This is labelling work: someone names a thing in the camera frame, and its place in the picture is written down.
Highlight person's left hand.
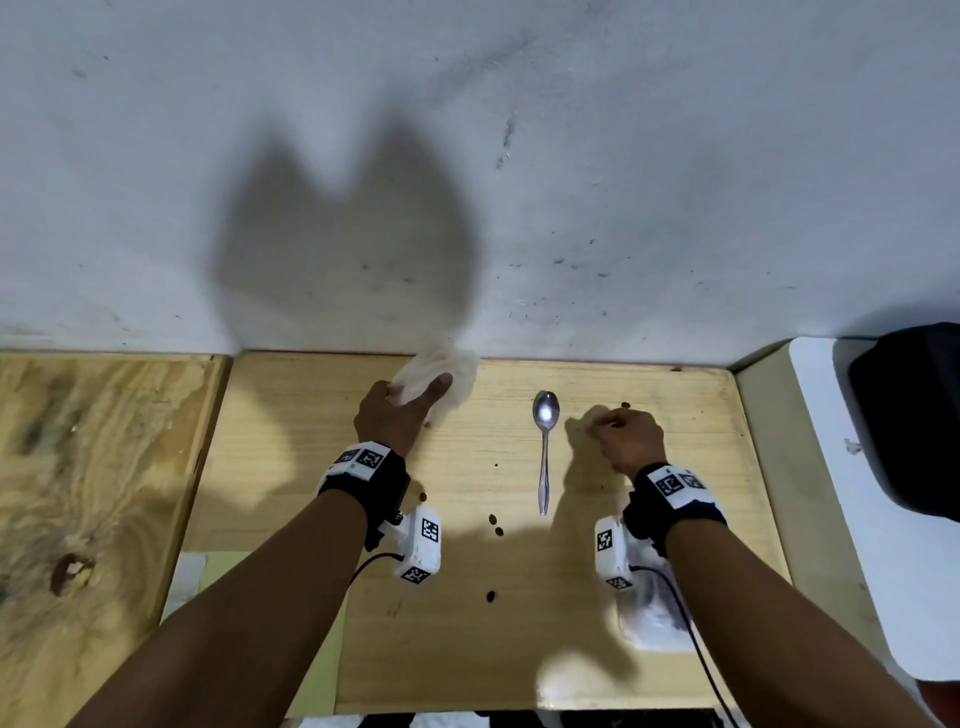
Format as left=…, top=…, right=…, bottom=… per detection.
left=353, top=372, right=455, bottom=459

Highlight person's right hand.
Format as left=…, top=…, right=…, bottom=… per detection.
left=584, top=408, right=669, bottom=483

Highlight metal spoon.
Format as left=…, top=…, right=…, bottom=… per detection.
left=532, top=389, right=562, bottom=517

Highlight small clear plastic bag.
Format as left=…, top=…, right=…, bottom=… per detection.
left=614, top=539, right=695, bottom=654

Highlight person's left forearm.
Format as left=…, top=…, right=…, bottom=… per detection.
left=67, top=491, right=369, bottom=728

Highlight person's right forearm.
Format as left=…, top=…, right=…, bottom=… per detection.
left=665, top=518, right=939, bottom=728

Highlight person's legs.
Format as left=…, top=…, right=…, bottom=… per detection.
left=299, top=708, right=721, bottom=728

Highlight black left wristband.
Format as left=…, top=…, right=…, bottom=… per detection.
left=317, top=440, right=412, bottom=553

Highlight black wristband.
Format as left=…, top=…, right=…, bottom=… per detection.
left=622, top=462, right=729, bottom=558
left=317, top=440, right=412, bottom=553

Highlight black right wristband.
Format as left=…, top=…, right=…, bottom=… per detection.
left=622, top=462, right=729, bottom=558

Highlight white cabinet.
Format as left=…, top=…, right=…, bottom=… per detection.
left=737, top=337, right=960, bottom=684

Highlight yellow label backing sheet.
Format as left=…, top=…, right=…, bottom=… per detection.
left=161, top=551, right=346, bottom=718

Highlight black bag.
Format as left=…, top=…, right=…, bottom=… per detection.
left=847, top=322, right=960, bottom=523

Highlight dark red object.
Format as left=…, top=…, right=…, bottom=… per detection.
left=918, top=678, right=960, bottom=728

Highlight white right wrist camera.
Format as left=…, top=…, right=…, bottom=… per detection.
left=593, top=513, right=639, bottom=592

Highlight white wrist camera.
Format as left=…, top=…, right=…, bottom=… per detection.
left=378, top=507, right=444, bottom=586
left=593, top=513, right=639, bottom=592

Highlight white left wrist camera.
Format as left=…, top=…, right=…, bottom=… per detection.
left=378, top=507, right=444, bottom=586

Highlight black left camera cable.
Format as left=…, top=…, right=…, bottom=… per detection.
left=350, top=552, right=406, bottom=583

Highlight black camera cable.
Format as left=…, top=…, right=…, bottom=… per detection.
left=629, top=564, right=740, bottom=728
left=350, top=552, right=406, bottom=583

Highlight black right camera cable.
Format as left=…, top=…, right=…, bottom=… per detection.
left=629, top=564, right=740, bottom=728

